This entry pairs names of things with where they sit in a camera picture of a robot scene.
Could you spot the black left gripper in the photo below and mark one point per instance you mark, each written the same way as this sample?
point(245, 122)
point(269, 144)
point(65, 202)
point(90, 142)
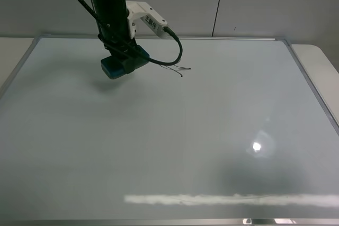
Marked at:
point(115, 32)

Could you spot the teal whiteboard eraser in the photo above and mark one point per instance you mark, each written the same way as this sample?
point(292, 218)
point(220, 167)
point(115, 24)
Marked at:
point(115, 71)

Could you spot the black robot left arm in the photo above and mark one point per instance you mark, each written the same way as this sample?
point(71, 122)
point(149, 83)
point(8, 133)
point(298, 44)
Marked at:
point(107, 4)

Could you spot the white aluminium-framed whiteboard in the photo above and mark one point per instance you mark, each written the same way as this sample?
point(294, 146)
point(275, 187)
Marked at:
point(237, 133)

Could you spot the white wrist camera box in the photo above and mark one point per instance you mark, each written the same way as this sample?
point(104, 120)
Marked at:
point(143, 11)

